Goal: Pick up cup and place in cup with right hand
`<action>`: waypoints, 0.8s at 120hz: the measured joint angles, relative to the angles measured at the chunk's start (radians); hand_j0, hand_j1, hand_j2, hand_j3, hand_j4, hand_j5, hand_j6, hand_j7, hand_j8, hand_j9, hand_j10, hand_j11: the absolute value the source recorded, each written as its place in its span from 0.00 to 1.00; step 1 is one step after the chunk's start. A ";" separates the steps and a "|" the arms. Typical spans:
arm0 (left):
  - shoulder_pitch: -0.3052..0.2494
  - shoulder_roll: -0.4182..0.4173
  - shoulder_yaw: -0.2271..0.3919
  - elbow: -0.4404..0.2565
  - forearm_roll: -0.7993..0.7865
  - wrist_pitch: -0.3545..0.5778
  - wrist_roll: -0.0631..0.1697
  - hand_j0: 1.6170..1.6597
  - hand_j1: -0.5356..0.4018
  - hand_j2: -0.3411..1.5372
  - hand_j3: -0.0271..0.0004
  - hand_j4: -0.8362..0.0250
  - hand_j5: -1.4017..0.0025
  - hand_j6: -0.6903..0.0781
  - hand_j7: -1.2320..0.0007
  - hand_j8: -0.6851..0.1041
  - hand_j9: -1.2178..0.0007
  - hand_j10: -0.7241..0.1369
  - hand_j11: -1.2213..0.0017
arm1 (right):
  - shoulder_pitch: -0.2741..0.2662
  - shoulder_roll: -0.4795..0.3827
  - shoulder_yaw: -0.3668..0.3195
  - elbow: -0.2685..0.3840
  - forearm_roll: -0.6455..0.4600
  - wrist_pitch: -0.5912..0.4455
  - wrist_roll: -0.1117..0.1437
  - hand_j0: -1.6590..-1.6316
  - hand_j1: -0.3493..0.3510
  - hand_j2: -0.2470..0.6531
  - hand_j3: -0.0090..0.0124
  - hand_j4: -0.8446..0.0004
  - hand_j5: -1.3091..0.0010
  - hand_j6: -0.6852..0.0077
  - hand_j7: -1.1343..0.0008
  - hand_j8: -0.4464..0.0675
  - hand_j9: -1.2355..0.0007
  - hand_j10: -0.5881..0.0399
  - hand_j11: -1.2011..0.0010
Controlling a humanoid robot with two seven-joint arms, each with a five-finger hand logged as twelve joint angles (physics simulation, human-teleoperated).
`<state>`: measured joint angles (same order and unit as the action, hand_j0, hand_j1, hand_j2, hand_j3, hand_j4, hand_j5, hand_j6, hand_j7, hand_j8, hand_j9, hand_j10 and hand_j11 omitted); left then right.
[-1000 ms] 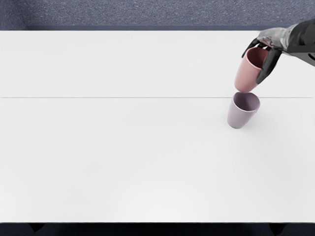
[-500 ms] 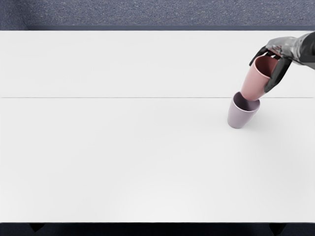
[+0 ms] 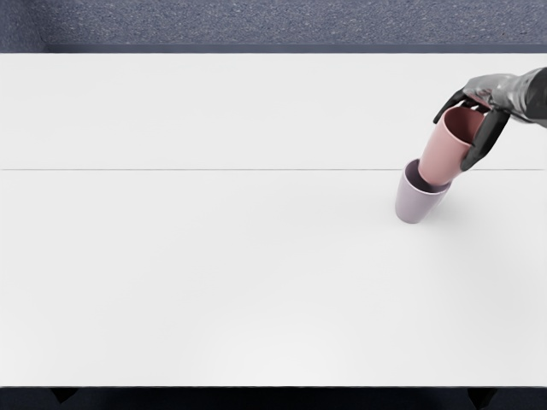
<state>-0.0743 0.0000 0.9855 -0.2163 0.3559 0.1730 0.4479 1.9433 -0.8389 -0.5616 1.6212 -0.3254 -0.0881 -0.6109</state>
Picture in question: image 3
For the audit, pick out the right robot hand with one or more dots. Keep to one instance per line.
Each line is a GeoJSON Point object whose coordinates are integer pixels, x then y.
{"type": "Point", "coordinates": [486, 134]}

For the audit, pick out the pink cup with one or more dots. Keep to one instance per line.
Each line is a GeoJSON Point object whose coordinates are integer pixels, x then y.
{"type": "Point", "coordinates": [444, 154]}

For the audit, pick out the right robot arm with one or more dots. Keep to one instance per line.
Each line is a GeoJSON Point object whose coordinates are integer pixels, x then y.
{"type": "Point", "coordinates": [536, 96]}

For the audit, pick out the lilac cup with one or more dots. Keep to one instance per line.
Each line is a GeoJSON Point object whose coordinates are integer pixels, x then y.
{"type": "Point", "coordinates": [414, 204]}

